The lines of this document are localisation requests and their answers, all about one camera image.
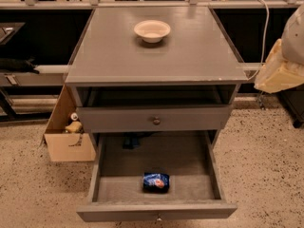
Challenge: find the round brass drawer knob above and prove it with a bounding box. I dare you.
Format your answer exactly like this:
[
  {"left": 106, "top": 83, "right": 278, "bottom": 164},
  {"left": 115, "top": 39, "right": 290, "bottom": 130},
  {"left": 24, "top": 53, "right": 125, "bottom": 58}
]
[{"left": 153, "top": 117, "right": 161, "bottom": 125}]

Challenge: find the yellow object in box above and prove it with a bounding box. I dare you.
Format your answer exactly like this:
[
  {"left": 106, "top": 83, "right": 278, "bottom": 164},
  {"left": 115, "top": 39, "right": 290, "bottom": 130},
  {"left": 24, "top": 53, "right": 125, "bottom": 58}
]
[{"left": 65, "top": 121, "right": 83, "bottom": 133}]

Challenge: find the blue object under cabinet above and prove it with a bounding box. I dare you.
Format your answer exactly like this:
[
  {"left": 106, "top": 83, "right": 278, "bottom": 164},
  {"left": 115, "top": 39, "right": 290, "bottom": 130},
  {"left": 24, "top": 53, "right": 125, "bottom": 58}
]
[{"left": 123, "top": 133, "right": 140, "bottom": 149}]

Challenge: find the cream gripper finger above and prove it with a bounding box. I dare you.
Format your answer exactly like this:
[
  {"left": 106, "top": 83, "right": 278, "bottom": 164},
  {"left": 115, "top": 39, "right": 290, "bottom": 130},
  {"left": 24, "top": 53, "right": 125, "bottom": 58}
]
[{"left": 255, "top": 39, "right": 304, "bottom": 93}]

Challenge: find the open grey middle drawer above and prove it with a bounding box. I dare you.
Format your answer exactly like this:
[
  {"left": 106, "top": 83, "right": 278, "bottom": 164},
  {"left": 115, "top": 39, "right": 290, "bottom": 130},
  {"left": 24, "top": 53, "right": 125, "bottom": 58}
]
[{"left": 77, "top": 131, "right": 237, "bottom": 222}]

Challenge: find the black cloth on rail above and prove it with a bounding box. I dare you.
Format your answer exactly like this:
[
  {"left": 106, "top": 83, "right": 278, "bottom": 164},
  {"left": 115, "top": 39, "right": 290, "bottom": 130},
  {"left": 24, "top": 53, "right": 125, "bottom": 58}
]
[{"left": 0, "top": 58, "right": 39, "bottom": 74}]

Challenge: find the closed grey top drawer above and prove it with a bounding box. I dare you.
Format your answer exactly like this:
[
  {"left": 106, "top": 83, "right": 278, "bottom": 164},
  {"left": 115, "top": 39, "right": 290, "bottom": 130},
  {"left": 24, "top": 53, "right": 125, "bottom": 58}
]
[{"left": 76, "top": 105, "right": 231, "bottom": 133}]

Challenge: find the blue pepsi can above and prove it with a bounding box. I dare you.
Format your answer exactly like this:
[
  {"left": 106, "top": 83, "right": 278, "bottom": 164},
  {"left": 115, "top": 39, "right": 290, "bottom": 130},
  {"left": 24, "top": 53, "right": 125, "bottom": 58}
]
[{"left": 142, "top": 173, "right": 170, "bottom": 193}]

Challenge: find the white hanging cable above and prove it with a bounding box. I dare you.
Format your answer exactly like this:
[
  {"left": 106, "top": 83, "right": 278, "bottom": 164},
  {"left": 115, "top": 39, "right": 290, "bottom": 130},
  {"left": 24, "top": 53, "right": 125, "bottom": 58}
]
[{"left": 248, "top": 0, "right": 271, "bottom": 81}]

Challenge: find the grey metal rail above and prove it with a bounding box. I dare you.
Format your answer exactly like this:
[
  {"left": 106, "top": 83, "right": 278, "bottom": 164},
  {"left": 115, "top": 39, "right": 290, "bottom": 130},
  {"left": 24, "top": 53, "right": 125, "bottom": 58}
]
[{"left": 1, "top": 62, "right": 260, "bottom": 86}]

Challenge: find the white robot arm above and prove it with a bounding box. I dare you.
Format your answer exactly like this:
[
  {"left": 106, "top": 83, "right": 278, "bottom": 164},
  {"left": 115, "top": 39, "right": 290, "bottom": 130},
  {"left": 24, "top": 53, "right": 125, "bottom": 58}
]
[{"left": 255, "top": 5, "right": 304, "bottom": 93}]

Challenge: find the grey drawer cabinet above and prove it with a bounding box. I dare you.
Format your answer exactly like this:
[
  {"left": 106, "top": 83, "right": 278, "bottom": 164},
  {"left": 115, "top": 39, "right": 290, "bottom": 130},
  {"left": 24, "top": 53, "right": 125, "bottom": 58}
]
[{"left": 67, "top": 7, "right": 241, "bottom": 143}]

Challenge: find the open cardboard box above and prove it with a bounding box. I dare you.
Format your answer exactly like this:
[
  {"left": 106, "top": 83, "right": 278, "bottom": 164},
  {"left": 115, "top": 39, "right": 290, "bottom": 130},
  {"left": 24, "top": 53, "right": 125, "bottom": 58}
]
[{"left": 44, "top": 85, "right": 96, "bottom": 162}]

